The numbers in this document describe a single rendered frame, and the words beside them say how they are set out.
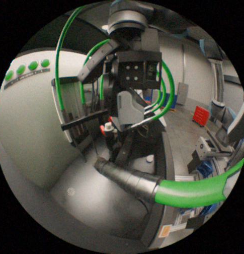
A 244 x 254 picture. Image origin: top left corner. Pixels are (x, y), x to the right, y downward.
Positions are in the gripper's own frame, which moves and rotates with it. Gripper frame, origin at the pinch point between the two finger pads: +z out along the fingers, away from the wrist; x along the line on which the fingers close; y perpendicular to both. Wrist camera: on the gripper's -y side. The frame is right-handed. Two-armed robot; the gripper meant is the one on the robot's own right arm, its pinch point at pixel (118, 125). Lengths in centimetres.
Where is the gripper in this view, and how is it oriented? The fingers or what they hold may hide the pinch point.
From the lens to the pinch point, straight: 17.3
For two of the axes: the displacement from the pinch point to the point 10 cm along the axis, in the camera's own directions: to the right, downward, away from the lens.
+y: 9.5, 1.7, -2.8
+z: 0.0, 8.5, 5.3
